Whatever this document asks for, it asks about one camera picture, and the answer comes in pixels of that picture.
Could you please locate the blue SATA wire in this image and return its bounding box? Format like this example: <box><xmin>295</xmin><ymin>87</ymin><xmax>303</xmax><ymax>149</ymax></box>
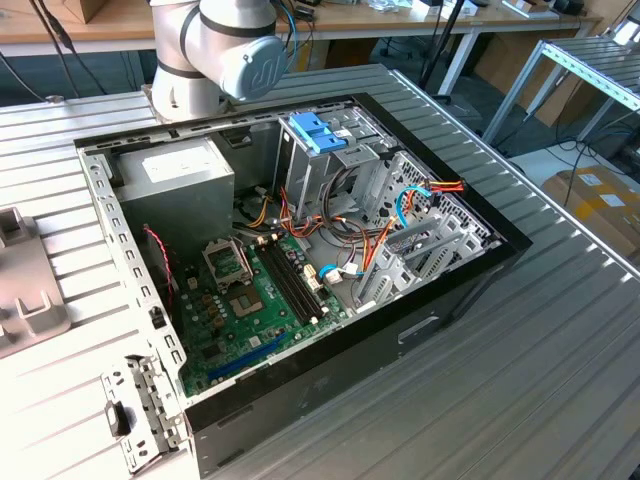
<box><xmin>392</xmin><ymin>184</ymin><xmax>432</xmax><ymax>230</ymax></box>

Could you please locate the red yellow power wire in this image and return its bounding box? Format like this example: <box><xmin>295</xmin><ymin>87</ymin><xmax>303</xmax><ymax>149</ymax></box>
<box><xmin>424</xmin><ymin>179</ymin><xmax>467</xmax><ymax>207</ymax></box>

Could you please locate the grey metal disk bay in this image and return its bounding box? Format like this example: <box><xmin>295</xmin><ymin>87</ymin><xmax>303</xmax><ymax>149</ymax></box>
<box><xmin>352</xmin><ymin>209</ymin><xmax>503</xmax><ymax>315</ymax></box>

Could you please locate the white board connector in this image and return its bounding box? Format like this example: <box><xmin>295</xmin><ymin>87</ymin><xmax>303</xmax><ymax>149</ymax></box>
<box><xmin>302</xmin><ymin>263</ymin><xmax>322</xmax><ymax>295</ymax></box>

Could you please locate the black RAM slot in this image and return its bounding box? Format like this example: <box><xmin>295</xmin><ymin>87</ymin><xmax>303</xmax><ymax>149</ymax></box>
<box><xmin>269</xmin><ymin>241</ymin><xmax>319</xmax><ymax>321</ymax></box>
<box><xmin>275</xmin><ymin>239</ymin><xmax>325</xmax><ymax>318</ymax></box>
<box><xmin>257</xmin><ymin>244</ymin><xmax>309</xmax><ymax>326</ymax></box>
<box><xmin>263</xmin><ymin>243</ymin><xmax>314</xmax><ymax>324</ymax></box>

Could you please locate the grey metal drive cage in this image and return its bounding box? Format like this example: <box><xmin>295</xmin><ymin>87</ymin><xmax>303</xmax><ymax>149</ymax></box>
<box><xmin>272</xmin><ymin>106</ymin><xmax>397</xmax><ymax>226</ymax></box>

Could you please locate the metal socket cover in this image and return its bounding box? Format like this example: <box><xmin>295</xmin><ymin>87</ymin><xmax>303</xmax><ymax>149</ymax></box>
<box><xmin>201</xmin><ymin>238</ymin><xmax>254</xmax><ymax>292</ymax></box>

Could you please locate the CPU socket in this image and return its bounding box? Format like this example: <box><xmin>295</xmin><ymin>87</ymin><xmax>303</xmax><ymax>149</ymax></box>
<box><xmin>227</xmin><ymin>285</ymin><xmax>265</xmax><ymax>322</ymax></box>

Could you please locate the green motherboard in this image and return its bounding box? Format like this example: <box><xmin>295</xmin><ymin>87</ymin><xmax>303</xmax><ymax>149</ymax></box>
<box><xmin>172</xmin><ymin>232</ymin><xmax>351</xmax><ymax>399</ymax></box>

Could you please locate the blue plastic drive latch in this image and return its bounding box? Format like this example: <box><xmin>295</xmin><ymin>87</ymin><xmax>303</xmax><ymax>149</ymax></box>
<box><xmin>288</xmin><ymin>113</ymin><xmax>350</xmax><ymax>157</ymax></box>

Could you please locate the black open PC case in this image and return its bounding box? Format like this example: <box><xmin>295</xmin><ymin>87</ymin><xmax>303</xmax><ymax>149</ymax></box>
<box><xmin>73</xmin><ymin>92</ymin><xmax>534</xmax><ymax>480</ymax></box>

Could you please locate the blue expansion slot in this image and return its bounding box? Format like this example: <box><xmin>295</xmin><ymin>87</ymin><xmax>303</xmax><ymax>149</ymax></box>
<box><xmin>207</xmin><ymin>332</ymin><xmax>290</xmax><ymax>382</ymax></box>

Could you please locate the grey power supply unit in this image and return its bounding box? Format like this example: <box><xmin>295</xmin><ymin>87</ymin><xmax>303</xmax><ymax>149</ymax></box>
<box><xmin>115</xmin><ymin>135</ymin><xmax>236</xmax><ymax>251</ymax></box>

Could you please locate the wooden desk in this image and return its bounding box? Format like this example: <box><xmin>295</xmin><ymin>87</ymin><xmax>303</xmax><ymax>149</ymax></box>
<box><xmin>0</xmin><ymin>0</ymin><xmax>604</xmax><ymax>96</ymax></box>

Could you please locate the brown cardboard sheet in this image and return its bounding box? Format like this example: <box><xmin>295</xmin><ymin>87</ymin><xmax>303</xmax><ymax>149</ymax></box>
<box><xmin>472</xmin><ymin>32</ymin><xmax>609</xmax><ymax>129</ymax></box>

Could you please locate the flat labelled cardboard box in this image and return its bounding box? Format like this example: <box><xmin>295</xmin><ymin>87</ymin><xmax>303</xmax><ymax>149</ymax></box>
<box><xmin>542</xmin><ymin>167</ymin><xmax>640</xmax><ymax>261</ymax></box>

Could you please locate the grey parts rack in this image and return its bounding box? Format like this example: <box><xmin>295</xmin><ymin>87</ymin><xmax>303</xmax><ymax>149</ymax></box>
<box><xmin>0</xmin><ymin>206</ymin><xmax>73</xmax><ymax>360</ymax></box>

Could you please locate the aluminium slat table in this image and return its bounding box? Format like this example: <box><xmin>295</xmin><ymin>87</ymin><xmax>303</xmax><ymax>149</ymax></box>
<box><xmin>482</xmin><ymin>37</ymin><xmax>640</xmax><ymax>146</ymax></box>

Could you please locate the small brown cardboard box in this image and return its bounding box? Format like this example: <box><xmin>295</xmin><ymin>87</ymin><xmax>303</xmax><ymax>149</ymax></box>
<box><xmin>47</xmin><ymin>0</ymin><xmax>109</xmax><ymax>25</ymax></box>

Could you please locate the red orange wire bundle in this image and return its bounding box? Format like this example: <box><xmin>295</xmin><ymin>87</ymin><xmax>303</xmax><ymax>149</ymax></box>
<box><xmin>277</xmin><ymin>187</ymin><xmax>329</xmax><ymax>242</ymax></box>

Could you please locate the pale blue flat wire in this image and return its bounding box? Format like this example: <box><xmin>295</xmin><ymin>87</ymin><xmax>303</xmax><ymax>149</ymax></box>
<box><xmin>317</xmin><ymin>263</ymin><xmax>362</xmax><ymax>287</ymax></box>

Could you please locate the grey round cable loop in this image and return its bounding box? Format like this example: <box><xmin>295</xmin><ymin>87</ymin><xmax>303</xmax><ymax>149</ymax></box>
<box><xmin>322</xmin><ymin>167</ymin><xmax>374</xmax><ymax>244</ymax></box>

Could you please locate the yellow wire bundle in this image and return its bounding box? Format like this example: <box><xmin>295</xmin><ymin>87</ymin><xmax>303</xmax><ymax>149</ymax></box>
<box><xmin>247</xmin><ymin>195</ymin><xmax>275</xmax><ymax>229</ymax></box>

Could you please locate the red black twisted wire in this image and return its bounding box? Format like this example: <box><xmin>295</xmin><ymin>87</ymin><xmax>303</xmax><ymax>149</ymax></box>
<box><xmin>143</xmin><ymin>224</ymin><xmax>180</xmax><ymax>297</ymax></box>

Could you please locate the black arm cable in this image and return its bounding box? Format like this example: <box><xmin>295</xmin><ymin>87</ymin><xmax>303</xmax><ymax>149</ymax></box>
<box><xmin>29</xmin><ymin>0</ymin><xmax>109</xmax><ymax>96</ymax></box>

